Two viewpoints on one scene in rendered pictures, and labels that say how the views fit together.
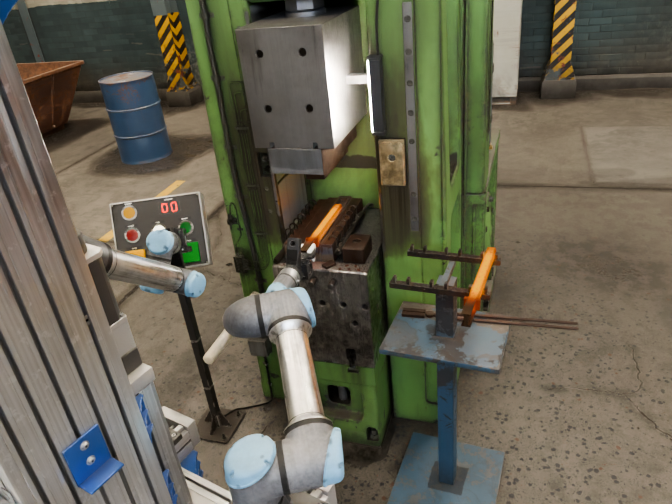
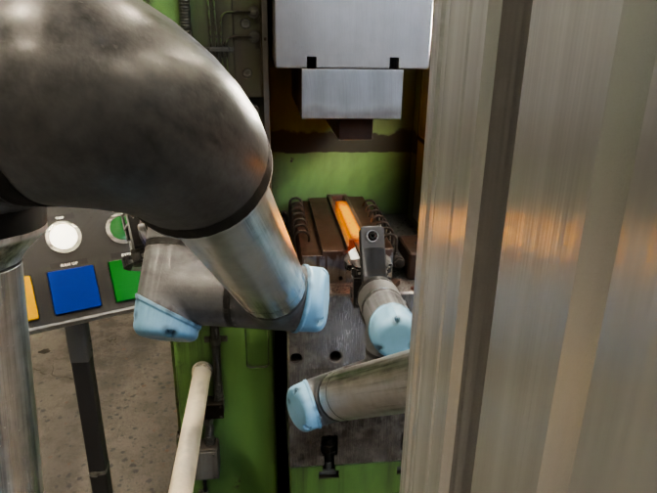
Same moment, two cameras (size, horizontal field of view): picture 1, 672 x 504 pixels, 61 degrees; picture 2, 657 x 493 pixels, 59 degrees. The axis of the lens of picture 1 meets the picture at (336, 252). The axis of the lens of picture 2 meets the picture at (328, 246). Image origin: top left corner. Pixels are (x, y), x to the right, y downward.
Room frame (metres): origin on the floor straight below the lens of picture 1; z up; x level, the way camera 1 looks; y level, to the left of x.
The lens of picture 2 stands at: (0.91, 0.68, 1.44)
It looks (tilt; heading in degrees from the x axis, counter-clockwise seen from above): 21 degrees down; 333
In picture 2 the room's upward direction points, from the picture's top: 1 degrees clockwise
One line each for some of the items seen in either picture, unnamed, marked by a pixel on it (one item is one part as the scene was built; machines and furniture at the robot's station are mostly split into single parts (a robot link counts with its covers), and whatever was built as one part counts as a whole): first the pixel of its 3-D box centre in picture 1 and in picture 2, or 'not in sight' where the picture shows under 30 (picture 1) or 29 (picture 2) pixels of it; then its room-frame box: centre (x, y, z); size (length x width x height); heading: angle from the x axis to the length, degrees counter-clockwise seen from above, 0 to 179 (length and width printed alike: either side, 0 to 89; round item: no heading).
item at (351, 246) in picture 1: (357, 248); (420, 256); (1.92, -0.08, 0.95); 0.12 x 0.08 x 0.06; 159
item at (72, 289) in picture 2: not in sight; (74, 290); (1.93, 0.65, 1.01); 0.07 x 0.05 x 0.07; 94
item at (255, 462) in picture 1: (255, 471); not in sight; (0.89, 0.23, 0.98); 0.13 x 0.12 x 0.14; 97
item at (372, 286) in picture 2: (289, 279); (381, 301); (1.69, 0.17, 0.99); 0.08 x 0.05 x 0.08; 69
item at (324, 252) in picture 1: (325, 226); (336, 233); (2.13, 0.03, 0.96); 0.42 x 0.20 x 0.09; 159
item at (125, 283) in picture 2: (189, 252); (133, 278); (1.93, 0.55, 1.01); 0.07 x 0.05 x 0.07; 94
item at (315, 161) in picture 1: (315, 141); (339, 84); (2.13, 0.03, 1.32); 0.42 x 0.20 x 0.10; 159
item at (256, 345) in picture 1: (260, 344); (201, 458); (2.17, 0.40, 0.36); 0.09 x 0.07 x 0.12; 69
